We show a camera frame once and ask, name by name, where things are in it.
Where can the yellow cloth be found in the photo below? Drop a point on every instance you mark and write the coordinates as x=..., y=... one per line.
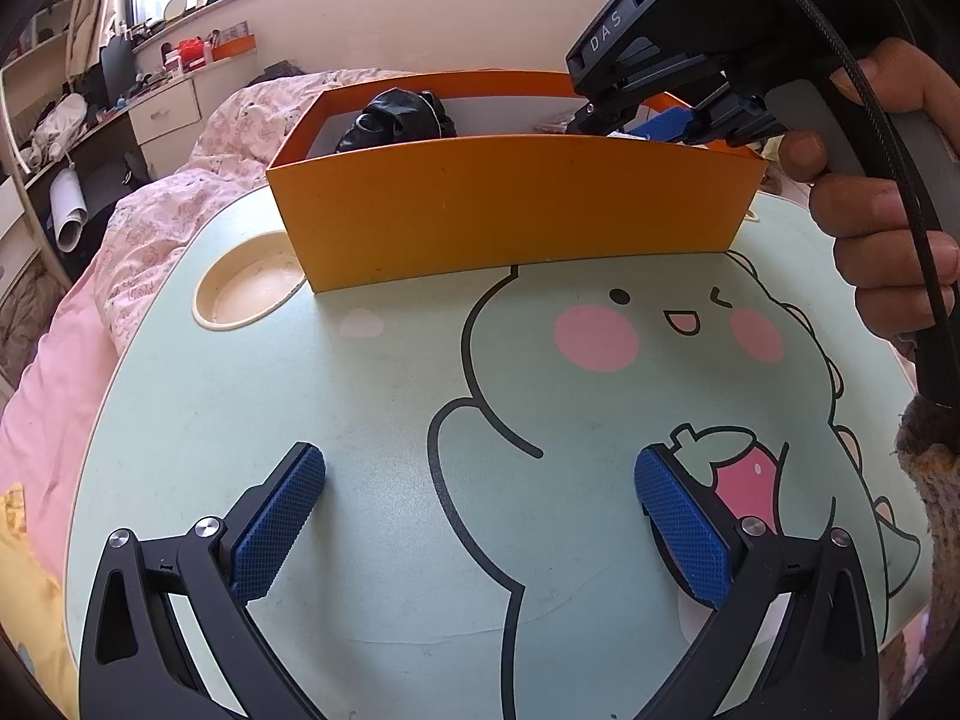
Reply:
x=30, y=585

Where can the beige curtain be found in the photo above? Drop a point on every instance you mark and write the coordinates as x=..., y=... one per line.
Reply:
x=94, y=0

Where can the white cloth bag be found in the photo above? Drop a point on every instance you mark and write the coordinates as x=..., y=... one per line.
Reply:
x=60, y=124

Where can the black lace-trimmed pouch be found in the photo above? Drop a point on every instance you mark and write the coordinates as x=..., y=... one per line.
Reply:
x=397, y=120

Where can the round mirror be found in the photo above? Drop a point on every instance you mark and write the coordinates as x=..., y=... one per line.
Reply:
x=175, y=7

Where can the small orange tray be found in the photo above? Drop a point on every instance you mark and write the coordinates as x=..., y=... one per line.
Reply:
x=234, y=46

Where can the red container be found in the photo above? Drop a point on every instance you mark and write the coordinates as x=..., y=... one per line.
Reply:
x=187, y=56

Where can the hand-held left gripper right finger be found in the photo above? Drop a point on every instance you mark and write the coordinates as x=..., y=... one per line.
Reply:
x=682, y=532

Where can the cream shelf unit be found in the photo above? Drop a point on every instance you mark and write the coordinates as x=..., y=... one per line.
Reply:
x=19, y=187

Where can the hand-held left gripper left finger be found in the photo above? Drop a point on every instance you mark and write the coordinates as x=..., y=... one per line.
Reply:
x=277, y=517

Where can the pink floral blanket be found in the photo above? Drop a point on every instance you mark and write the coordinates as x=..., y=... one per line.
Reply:
x=225, y=142

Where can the person's right hand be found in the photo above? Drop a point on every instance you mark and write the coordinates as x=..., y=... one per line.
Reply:
x=862, y=225

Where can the pink bed sheet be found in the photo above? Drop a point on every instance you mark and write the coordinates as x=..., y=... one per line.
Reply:
x=45, y=405

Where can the rolled white poster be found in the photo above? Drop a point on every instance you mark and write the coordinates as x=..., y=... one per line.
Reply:
x=67, y=210

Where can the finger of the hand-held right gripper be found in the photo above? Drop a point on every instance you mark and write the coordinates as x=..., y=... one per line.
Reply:
x=604, y=120
x=667, y=124

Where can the green cartoon desktop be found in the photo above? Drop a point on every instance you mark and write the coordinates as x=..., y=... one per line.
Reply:
x=337, y=405

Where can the black monitor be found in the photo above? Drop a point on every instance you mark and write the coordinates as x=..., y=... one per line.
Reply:
x=116, y=67

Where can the cream desk with drawers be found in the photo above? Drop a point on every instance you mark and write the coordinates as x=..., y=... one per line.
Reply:
x=169, y=109

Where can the orange cardboard box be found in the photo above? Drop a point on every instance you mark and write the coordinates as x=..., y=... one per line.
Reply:
x=510, y=210

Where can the dark cloth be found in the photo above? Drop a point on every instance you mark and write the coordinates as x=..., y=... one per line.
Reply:
x=276, y=71

